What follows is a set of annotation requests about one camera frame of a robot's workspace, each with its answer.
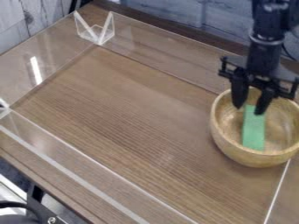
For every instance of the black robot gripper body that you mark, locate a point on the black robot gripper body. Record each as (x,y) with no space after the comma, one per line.
(266,73)

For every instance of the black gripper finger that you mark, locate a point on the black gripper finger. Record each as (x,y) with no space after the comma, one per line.
(265,99)
(240,88)

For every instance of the green rectangular block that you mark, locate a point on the green rectangular block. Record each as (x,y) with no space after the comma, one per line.
(253,129)

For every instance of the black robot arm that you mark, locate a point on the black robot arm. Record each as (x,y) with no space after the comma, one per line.
(276,18)

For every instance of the wooden bowl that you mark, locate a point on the wooden bowl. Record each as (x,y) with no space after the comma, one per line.
(282,130)

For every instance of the black metal table leg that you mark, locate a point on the black metal table leg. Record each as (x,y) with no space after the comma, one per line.
(54,212)

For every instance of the clear acrylic corner bracket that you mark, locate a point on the clear acrylic corner bracket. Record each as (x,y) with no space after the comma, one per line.
(97,34)

